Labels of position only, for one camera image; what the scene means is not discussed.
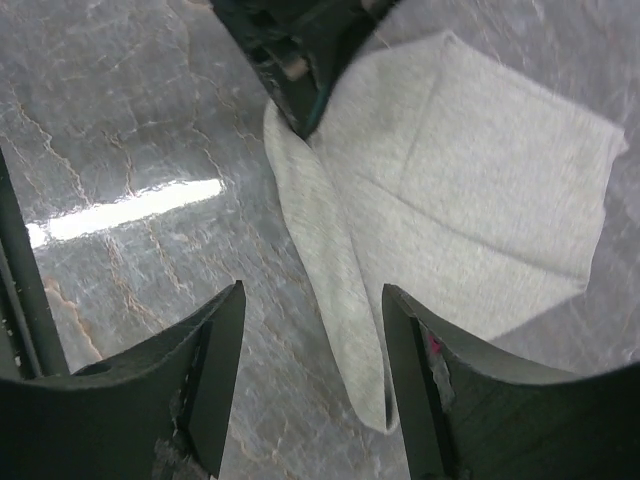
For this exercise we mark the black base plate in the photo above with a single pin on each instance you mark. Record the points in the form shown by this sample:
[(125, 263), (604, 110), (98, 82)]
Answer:
[(26, 315)]

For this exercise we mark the grey cloth napkin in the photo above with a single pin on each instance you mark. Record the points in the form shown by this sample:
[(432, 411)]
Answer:
[(440, 170)]

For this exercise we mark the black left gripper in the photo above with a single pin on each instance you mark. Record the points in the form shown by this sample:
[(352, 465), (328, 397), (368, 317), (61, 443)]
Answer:
[(299, 48)]

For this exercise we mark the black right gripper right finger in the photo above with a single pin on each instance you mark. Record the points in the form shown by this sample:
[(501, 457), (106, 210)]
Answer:
[(469, 410)]

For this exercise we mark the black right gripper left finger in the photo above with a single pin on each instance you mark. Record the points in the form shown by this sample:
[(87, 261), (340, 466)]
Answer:
[(159, 410)]

